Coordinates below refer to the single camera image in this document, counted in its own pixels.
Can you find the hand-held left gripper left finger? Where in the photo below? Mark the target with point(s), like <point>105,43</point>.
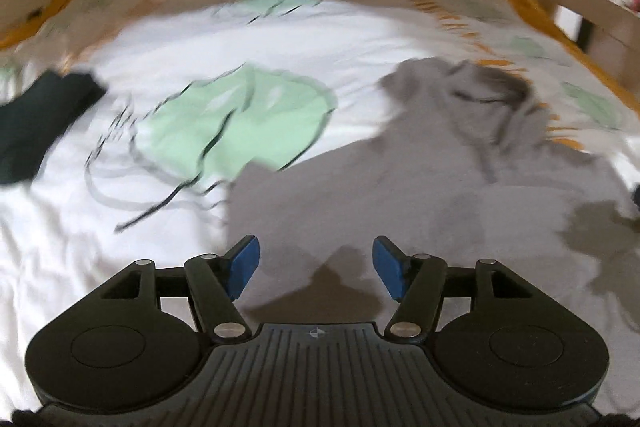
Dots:
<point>245,264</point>

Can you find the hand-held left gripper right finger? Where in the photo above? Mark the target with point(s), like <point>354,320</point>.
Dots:
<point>387,267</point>

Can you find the grey hoodie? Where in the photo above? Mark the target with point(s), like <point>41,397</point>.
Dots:
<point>400,187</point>

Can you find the white leaf printed duvet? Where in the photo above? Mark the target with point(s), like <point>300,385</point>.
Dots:
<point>150,232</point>

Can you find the dark green cloth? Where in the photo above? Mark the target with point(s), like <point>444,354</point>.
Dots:
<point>40,122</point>

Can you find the orange bed sheet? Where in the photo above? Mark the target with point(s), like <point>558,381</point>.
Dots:
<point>565,34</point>

